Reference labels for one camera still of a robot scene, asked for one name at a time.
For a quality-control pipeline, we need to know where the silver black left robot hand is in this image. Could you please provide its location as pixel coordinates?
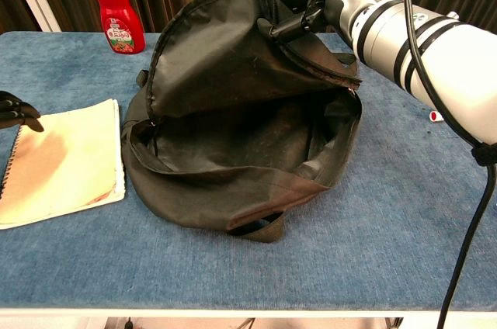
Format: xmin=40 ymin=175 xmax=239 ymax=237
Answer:
xmin=0 ymin=90 xmax=45 ymax=133

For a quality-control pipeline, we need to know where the brown spiral notebook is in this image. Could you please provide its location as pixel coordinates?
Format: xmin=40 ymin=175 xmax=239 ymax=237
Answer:
xmin=0 ymin=98 xmax=127 ymax=230

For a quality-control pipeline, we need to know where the black backpack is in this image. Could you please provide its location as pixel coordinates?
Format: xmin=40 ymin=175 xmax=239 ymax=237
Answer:
xmin=120 ymin=0 xmax=364 ymax=244

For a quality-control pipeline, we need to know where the red ketchup bottle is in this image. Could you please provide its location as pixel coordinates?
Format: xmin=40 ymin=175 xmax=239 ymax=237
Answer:
xmin=92 ymin=0 xmax=147 ymax=55

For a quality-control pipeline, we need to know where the blue table mat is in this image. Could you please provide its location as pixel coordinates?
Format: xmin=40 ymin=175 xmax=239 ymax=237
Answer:
xmin=0 ymin=30 xmax=497 ymax=311

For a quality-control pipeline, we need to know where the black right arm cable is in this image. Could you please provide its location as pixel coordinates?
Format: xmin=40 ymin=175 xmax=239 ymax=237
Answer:
xmin=401 ymin=0 xmax=497 ymax=329

